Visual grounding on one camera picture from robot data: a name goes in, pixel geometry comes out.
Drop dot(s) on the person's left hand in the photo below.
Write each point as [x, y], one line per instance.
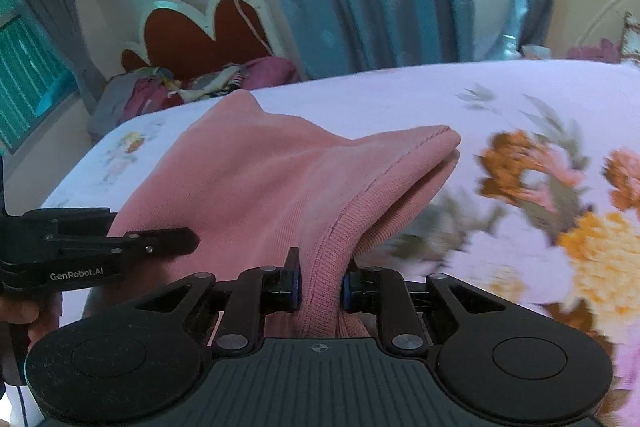
[41, 317]

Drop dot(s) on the pile of clothes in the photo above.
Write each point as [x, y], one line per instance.
[150, 89]

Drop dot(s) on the pink long-sleeve sweater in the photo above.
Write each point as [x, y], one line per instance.
[253, 185]

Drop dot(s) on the white floral bed sheet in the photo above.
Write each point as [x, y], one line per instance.
[541, 209]

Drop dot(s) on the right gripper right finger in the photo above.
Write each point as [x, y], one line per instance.
[384, 294]

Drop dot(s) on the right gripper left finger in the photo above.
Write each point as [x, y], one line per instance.
[247, 301]

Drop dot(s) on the green left window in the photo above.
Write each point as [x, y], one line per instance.
[33, 79]

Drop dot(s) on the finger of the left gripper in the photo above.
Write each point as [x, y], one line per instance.
[163, 244]

